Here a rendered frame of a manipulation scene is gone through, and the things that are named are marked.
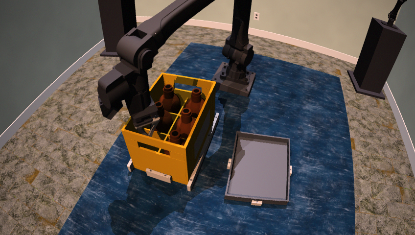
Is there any orange divided crate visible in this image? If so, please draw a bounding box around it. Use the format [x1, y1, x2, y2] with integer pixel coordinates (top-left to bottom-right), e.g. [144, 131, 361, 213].
[121, 73, 216, 185]

